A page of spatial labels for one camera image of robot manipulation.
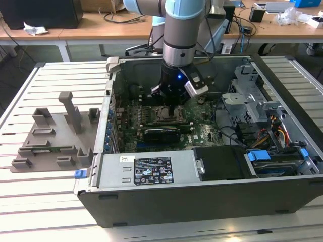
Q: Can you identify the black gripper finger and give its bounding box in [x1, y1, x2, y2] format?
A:
[150, 85, 175, 118]

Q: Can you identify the CPU socket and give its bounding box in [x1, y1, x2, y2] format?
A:
[153, 104, 186, 124]

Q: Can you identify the black graphics card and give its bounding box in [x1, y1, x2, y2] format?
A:
[143, 127, 182, 145]

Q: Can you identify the green motherboard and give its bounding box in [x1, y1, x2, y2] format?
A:
[112, 94, 225, 153]

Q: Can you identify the grey metal drive cage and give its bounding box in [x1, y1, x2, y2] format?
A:
[221, 64, 283, 127]

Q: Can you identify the grey power supply with label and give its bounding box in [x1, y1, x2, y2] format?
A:
[97, 151, 202, 189]

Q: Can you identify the black chair base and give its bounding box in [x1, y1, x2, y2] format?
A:
[258, 43, 277, 56]

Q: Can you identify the long wooden desk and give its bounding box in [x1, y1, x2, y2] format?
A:
[0, 0, 323, 63]

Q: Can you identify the brown cardboard box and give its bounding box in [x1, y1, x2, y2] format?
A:
[82, 0, 126, 13]

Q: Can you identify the grey parts rack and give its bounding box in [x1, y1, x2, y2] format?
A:
[9, 91, 100, 174]

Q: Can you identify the small black open box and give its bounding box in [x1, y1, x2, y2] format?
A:
[249, 7, 265, 23]

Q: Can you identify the hard disk in blue carrier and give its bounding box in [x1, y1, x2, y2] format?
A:
[244, 149, 303, 177]

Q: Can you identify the open black PC case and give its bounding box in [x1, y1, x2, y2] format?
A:
[72, 52, 323, 229]

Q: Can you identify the grey flat tablet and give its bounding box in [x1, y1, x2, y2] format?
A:
[254, 2, 296, 14]

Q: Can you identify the crumpled clear plastic bag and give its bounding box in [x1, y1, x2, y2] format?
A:
[274, 7, 313, 26]

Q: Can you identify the crumpled white paper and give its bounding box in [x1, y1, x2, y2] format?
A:
[23, 21, 48, 36]

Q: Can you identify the large black computer tower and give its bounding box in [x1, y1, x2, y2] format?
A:
[0, 0, 84, 30]

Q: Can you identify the white sports shoe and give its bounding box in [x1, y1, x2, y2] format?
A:
[306, 42, 320, 55]

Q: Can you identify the bright blue box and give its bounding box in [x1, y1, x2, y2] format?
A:
[289, 0, 312, 8]

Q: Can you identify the white cardboard box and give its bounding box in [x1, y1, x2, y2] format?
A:
[306, 15, 323, 29]

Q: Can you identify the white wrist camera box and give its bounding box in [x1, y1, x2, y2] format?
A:
[183, 72, 209, 98]

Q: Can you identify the grey case latch handle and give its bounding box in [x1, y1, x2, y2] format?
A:
[105, 56, 122, 76]

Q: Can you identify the orange black wire bundle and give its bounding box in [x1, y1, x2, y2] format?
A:
[252, 130, 270, 149]

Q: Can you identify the yellow red wire bundle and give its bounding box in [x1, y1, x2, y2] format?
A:
[268, 114, 290, 148]

